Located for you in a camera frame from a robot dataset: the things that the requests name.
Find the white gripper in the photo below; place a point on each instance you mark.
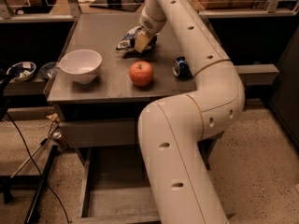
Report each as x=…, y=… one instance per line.
x=150, y=26

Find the blue chip bag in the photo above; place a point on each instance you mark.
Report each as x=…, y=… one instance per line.
x=127, y=44

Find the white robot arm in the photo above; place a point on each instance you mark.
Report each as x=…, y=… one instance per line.
x=169, y=129

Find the grey wooden drawer cabinet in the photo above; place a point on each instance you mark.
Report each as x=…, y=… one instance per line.
x=112, y=95

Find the closed grey top drawer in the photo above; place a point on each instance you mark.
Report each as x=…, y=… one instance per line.
x=99, y=133

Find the open grey middle drawer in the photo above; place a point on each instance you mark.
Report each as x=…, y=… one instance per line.
x=116, y=189

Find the red apple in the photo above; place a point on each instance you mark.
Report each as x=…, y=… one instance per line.
x=141, y=73

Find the blue soda can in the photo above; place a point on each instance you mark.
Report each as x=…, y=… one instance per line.
x=181, y=68

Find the black monitor stand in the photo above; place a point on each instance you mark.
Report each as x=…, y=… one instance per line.
x=121, y=5

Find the white ceramic bowl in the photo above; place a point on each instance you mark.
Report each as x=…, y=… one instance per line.
x=82, y=65

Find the small dark glass bowl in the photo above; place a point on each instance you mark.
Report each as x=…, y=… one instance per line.
x=48, y=70

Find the small bowl with items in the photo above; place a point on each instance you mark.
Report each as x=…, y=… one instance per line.
x=22, y=71

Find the silver rod tool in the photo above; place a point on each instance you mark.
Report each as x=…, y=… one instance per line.
x=49, y=137

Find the black metal stand base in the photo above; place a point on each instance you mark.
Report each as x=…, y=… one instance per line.
x=37, y=183

